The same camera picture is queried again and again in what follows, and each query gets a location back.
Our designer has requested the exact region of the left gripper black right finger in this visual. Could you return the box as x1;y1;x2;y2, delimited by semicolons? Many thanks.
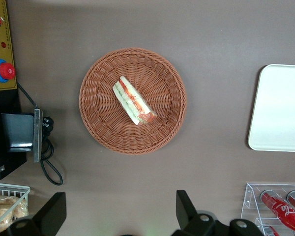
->
171;190;264;236

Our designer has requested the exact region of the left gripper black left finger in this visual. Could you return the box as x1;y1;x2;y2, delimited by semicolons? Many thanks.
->
4;192;67;236

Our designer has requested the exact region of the plastic-wrapped triangle sandwich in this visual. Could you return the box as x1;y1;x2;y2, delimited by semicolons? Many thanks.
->
112;75;157;126

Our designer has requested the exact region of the cream rectangular plastic tray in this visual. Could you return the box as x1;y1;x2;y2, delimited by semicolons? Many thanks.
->
247;63;295;153

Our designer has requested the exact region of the round brown wicker basket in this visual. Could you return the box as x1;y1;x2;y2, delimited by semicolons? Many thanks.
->
78;47;187;155

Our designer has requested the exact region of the clear bag of fried snacks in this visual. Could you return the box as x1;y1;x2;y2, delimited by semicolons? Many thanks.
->
13;198;30;219
0;195;22;234

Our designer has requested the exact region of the clear acrylic bottle rack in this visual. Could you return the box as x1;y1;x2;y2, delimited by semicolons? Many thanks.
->
240;182;295;236

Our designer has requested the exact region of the black appliance yellow control panel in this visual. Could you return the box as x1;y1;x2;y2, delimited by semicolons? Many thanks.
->
0;0;44;180

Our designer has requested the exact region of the white wire rack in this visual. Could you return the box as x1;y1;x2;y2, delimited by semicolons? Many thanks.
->
0;181;31;236

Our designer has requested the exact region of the black metal bracket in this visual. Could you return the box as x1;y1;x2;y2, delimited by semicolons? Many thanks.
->
16;82;64;186

